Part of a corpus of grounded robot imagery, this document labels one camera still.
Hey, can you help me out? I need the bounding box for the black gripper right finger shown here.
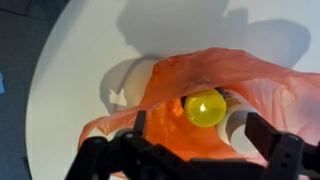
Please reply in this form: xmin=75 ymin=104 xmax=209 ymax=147
xmin=244 ymin=112 xmax=320 ymax=180

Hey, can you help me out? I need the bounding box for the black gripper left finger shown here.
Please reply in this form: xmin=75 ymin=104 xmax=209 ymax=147
xmin=64 ymin=110 xmax=191 ymax=180

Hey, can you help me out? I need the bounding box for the orange plastic bag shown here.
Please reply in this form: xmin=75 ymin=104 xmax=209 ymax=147
xmin=77 ymin=47 xmax=320 ymax=180

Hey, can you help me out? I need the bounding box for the bottle with plain white cap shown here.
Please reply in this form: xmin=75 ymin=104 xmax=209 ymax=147
xmin=216 ymin=89 xmax=265 ymax=156

